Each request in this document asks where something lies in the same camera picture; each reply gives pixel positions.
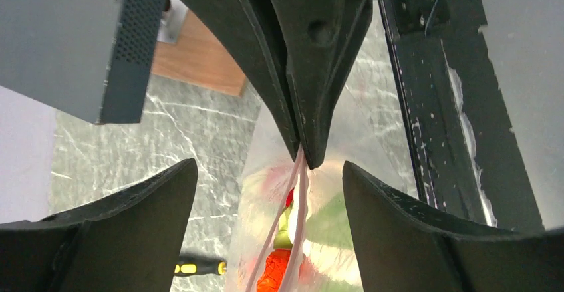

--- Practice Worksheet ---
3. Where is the metal mounting bracket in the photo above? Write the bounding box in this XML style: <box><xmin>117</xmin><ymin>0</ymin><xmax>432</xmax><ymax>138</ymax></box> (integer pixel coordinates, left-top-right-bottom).
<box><xmin>157</xmin><ymin>0</ymin><xmax>189</xmax><ymax>44</ymax></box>

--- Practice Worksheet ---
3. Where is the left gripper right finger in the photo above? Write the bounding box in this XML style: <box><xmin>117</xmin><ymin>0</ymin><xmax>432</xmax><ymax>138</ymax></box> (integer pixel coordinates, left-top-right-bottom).
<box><xmin>343</xmin><ymin>162</ymin><xmax>563</xmax><ymax>291</ymax></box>

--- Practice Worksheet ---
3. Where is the orange carrot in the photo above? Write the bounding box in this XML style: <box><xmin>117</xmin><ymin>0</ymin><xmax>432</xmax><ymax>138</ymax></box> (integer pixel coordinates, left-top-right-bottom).
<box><xmin>256</xmin><ymin>249</ymin><xmax>291</xmax><ymax>292</ymax></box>

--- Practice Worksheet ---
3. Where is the dark grey box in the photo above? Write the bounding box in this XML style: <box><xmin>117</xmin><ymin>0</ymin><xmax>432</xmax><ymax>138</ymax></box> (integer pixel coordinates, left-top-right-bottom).
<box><xmin>1</xmin><ymin>0</ymin><xmax>165</xmax><ymax>125</ymax></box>

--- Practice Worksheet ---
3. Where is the wooden block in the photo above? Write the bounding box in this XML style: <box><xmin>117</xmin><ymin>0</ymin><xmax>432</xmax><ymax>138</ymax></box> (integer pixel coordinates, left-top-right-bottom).
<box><xmin>152</xmin><ymin>11</ymin><xmax>246</xmax><ymax>96</ymax></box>

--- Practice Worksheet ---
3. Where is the green cabbage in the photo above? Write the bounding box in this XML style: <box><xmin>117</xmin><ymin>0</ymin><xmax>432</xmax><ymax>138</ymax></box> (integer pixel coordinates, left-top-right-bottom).
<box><xmin>305</xmin><ymin>192</ymin><xmax>354</xmax><ymax>250</ymax></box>

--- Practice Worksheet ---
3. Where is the clear zip top bag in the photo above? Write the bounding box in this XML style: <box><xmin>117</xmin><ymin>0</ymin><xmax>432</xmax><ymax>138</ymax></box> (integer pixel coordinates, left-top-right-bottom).
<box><xmin>224</xmin><ymin>11</ymin><xmax>417</xmax><ymax>291</ymax></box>

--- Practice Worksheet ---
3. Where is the black yellow screwdriver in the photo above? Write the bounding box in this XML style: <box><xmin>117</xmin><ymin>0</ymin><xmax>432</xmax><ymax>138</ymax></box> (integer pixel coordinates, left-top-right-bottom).
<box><xmin>174</xmin><ymin>254</ymin><xmax>227</xmax><ymax>277</ymax></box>

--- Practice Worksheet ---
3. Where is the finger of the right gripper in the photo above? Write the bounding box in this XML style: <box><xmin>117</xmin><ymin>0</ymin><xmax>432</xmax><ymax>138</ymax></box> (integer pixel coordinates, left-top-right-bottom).
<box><xmin>181</xmin><ymin>0</ymin><xmax>299</xmax><ymax>158</ymax></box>
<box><xmin>271</xmin><ymin>0</ymin><xmax>372</xmax><ymax>169</ymax></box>

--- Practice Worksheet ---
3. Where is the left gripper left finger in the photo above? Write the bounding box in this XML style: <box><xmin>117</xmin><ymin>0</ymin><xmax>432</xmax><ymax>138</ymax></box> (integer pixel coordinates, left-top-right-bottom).
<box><xmin>1</xmin><ymin>159</ymin><xmax>198</xmax><ymax>291</ymax></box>

